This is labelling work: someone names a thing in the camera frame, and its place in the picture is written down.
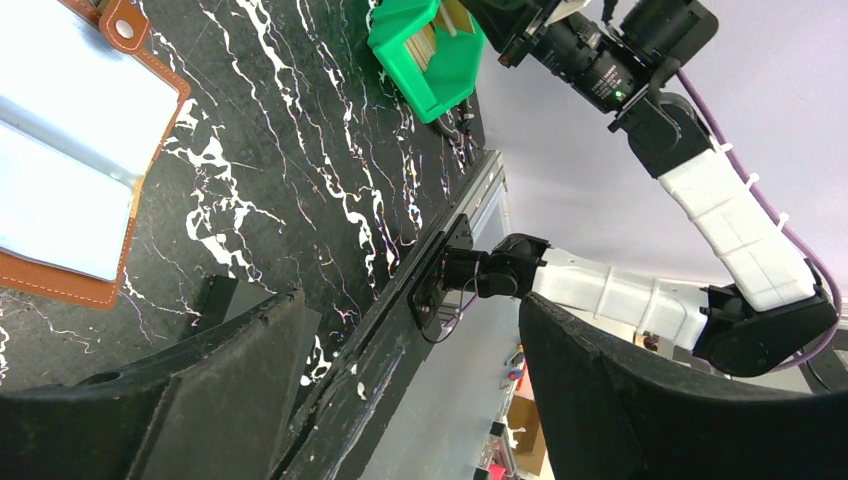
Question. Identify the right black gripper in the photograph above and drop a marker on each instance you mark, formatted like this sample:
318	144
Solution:
611	67

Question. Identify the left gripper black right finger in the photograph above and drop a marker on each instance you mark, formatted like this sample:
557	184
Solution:
610	410

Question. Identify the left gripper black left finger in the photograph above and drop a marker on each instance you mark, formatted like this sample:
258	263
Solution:
214	406

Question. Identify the brown leather card holder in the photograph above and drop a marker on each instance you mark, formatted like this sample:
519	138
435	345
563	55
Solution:
86	166

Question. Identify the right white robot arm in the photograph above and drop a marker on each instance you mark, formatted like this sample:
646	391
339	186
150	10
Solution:
622	129

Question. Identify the cards in green tray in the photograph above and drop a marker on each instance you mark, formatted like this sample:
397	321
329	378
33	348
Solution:
451	18

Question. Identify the green plastic card tray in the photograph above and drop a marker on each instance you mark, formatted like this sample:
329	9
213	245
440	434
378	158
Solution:
451	76

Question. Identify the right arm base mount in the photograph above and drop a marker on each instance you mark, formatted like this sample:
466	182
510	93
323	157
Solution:
428	288

